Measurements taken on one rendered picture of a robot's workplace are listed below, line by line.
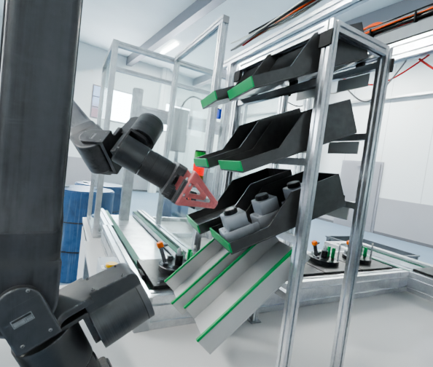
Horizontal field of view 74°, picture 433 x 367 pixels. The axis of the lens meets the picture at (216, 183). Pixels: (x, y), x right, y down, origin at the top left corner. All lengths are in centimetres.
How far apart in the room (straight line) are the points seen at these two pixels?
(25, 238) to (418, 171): 952
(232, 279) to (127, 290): 43
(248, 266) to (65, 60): 60
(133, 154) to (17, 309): 32
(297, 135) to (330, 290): 86
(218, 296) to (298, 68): 54
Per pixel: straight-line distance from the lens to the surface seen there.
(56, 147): 29
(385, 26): 194
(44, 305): 30
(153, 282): 97
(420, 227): 953
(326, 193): 66
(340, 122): 67
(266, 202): 63
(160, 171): 54
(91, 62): 1198
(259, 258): 75
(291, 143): 60
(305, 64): 64
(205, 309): 74
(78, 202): 318
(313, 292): 127
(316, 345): 103
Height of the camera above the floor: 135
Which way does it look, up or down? 3 degrees down
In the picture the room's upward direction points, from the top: 7 degrees clockwise
